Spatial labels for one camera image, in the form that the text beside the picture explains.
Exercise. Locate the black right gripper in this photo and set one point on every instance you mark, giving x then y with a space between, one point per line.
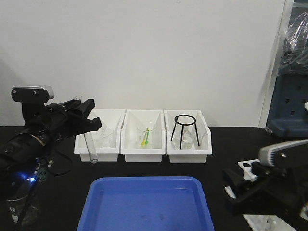
295 189

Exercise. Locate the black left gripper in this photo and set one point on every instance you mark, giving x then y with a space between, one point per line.
57 121

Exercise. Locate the clear glass test tube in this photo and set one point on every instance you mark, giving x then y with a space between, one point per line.
91 147

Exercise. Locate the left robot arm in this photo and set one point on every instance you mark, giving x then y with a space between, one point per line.
19 154

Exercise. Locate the white test tube rack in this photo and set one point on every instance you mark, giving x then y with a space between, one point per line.
258 196

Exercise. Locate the grey blue pegboard drying rack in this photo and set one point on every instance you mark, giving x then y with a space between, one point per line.
288 116

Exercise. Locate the glass funnel in left bin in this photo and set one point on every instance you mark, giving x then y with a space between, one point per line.
105 137

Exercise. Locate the left white storage bin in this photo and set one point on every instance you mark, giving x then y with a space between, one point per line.
113 118

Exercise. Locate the white storage bin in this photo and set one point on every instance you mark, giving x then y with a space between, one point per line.
197 154
143 119
113 118

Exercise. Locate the middle white storage bin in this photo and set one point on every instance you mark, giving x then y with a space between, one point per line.
143 119

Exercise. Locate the yellow plastic spatula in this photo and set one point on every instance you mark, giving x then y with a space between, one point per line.
143 139

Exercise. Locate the green plastic spatula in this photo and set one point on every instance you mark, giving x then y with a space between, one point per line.
145 141

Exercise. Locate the blue plastic tray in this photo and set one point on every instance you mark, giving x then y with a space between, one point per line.
162 203

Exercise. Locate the glass beaker on counter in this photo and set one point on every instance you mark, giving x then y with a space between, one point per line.
22 203

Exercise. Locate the right white storage bin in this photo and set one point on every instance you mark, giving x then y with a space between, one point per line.
197 154

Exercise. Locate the glass flask in right bin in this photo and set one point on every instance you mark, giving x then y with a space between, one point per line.
183 138

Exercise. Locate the plastic bag of pegs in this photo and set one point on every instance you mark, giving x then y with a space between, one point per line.
295 51

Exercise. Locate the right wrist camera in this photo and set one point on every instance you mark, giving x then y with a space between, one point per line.
285 155

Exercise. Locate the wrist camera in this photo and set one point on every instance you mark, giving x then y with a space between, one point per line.
32 99
285 155

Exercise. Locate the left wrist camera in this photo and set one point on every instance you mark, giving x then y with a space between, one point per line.
32 99

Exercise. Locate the black wire tripod stand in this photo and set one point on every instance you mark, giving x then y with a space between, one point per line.
186 120

